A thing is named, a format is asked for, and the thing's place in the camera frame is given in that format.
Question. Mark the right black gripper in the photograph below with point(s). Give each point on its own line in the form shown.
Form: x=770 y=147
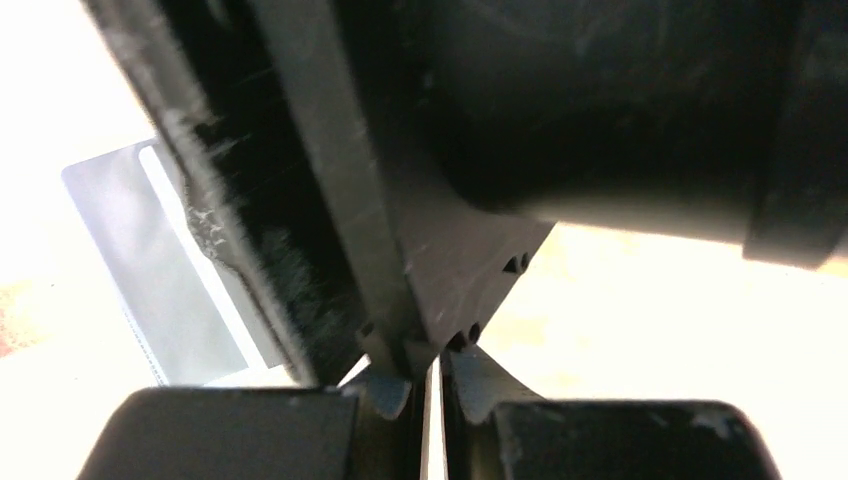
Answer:
x=427 y=265

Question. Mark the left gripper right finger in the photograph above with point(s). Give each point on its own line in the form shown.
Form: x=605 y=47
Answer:
x=473 y=385

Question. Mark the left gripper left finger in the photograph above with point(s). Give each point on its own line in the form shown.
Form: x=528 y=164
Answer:
x=391 y=429

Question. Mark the grey white credit card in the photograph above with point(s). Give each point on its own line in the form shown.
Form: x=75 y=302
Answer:
x=229 y=298

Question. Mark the beige card holder wallet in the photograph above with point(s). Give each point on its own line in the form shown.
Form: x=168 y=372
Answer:
x=166 y=307

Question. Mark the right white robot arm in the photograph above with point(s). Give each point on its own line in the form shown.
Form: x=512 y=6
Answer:
x=716 y=120

